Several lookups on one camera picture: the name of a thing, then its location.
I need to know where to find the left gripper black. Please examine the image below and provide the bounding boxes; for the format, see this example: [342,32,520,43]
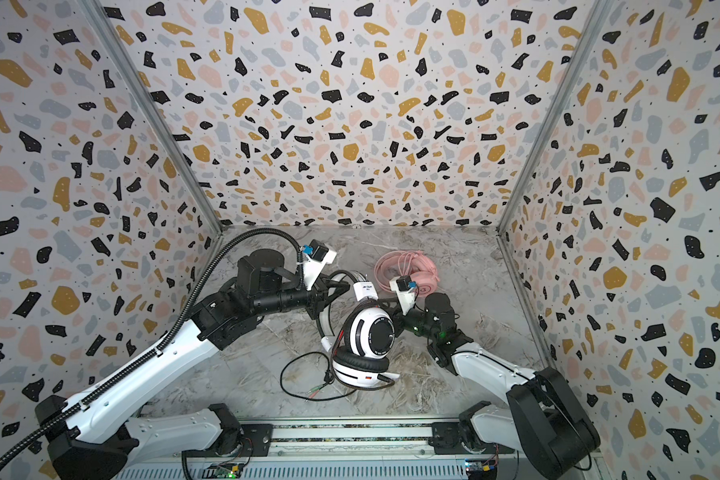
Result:
[257,273,352,319]

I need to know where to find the pink headphones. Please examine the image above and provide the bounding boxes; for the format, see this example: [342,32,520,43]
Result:
[374,250,441,298]

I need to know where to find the white black headphones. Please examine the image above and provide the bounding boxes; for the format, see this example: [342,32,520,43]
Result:
[317,270,399,391]

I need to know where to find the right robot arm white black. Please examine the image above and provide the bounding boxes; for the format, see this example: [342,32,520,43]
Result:
[391,292,601,479]

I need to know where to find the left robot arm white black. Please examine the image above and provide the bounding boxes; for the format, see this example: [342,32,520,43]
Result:
[36,241,349,479]

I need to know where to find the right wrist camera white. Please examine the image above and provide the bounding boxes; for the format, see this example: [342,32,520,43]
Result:
[389,275,418,315]

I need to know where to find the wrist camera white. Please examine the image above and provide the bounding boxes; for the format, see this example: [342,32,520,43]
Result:
[389,275,418,315]
[302,240,337,291]

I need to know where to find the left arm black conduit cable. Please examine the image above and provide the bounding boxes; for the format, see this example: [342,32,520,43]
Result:
[0,226,304,480]

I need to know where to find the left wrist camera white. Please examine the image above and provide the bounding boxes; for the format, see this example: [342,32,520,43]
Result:
[302,240,337,291]

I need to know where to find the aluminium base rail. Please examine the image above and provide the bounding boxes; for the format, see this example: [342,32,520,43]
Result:
[89,415,607,480]

